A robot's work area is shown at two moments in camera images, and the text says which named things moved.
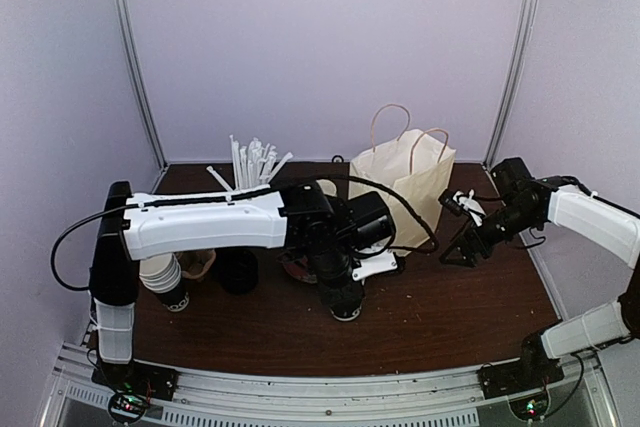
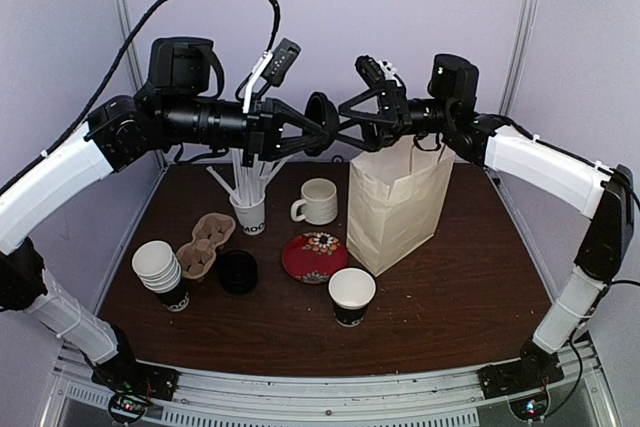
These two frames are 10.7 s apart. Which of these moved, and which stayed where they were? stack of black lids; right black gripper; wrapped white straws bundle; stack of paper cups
Moved: right black gripper
Stayed: stack of black lids; wrapped white straws bundle; stack of paper cups
